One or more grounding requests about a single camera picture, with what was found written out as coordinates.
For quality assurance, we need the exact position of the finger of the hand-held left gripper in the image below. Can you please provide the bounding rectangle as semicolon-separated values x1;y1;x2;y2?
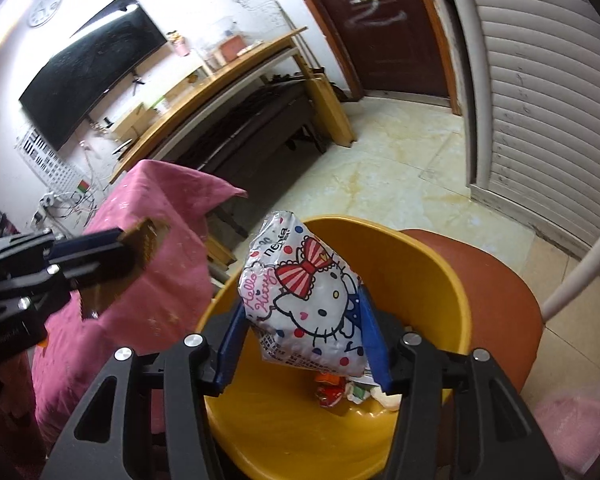
0;247;142;322
0;228;128;272

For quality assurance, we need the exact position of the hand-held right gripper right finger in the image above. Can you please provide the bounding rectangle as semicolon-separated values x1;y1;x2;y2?
356;285;563;480

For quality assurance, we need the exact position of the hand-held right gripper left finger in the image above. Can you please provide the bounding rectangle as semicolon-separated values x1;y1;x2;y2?
40;302;247;480

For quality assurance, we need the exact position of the yellow brown packet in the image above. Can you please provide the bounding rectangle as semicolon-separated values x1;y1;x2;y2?
80;217;171;321

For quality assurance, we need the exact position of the yellow plastic basin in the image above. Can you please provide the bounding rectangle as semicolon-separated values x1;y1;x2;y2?
195;215;473;480

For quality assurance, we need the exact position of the cartoon print tissue pack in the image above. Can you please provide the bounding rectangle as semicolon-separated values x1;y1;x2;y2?
237;209;371;378

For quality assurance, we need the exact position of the white power strip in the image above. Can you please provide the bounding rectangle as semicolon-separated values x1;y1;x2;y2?
35;192;61;223

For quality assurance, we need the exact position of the pink table cloth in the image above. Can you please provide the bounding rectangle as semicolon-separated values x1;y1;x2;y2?
32;159;248;436

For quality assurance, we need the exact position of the cardboard box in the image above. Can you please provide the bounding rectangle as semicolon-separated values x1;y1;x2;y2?
114;104;156;138

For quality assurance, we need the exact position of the orange chair seat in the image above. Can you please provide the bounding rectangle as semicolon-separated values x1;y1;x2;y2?
400;228;543;396

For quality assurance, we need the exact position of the wooden desk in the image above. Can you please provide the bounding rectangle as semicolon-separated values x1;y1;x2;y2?
109;26;356;186

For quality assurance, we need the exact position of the pink bubble wrap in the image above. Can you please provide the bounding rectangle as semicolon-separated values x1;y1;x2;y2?
532;385;600;471

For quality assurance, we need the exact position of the white curved tube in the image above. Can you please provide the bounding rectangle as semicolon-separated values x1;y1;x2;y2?
540;220;600;321

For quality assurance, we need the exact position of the pink box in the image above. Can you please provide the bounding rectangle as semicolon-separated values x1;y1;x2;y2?
217;36;247;61

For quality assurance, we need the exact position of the white louvered shutter door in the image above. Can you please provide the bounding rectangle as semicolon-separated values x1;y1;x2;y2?
437;0;600;261

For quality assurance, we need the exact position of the dark red door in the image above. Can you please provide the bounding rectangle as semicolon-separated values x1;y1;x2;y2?
290;0;456;106

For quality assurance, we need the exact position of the white wall chart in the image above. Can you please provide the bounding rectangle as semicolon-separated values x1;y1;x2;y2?
15;127;83;193

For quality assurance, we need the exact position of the black wall television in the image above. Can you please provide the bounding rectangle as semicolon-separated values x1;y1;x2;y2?
19;0;168;151

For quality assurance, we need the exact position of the white wall clock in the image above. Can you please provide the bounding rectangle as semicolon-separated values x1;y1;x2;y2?
27;0;63;28

